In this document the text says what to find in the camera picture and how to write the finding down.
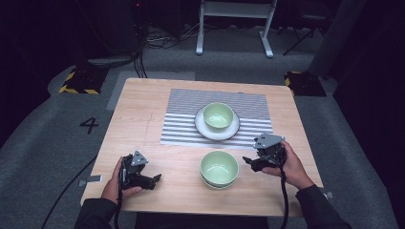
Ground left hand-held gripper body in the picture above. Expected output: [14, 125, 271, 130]
[118, 150, 155, 190]

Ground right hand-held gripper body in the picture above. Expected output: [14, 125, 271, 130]
[253, 133, 287, 168]

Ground white plate with dark rim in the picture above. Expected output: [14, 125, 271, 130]
[194, 106, 241, 142]

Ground light green bowl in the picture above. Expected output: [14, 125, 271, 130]
[200, 150, 240, 187]
[202, 101, 235, 131]
[202, 176, 236, 191]

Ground person's left hand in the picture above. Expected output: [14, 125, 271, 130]
[100, 156, 142, 204]

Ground person's right hand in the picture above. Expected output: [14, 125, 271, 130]
[261, 140, 314, 191]

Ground striped grey placemat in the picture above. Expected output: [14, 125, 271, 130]
[160, 88, 275, 151]

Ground black yellow striped stand base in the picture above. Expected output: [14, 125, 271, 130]
[58, 65, 109, 95]
[284, 71, 328, 97]

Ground black tripod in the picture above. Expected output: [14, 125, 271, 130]
[276, 12, 329, 57]

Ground grey curtain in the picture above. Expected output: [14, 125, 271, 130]
[308, 0, 368, 79]

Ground white metal stand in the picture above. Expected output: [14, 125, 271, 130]
[195, 0, 278, 59]

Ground left hand-held gripper cable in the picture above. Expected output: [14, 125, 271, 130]
[114, 168, 126, 229]

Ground hand-held gripper cable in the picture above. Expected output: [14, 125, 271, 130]
[114, 168, 126, 229]
[278, 165, 290, 229]

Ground right hand-held gripper cable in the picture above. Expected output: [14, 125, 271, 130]
[278, 165, 290, 229]

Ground black floor cable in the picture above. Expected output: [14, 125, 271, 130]
[40, 156, 97, 229]

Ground black cable bundle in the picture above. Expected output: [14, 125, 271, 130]
[132, 0, 150, 79]

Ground loose floor cables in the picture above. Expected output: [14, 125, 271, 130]
[144, 21, 204, 50]

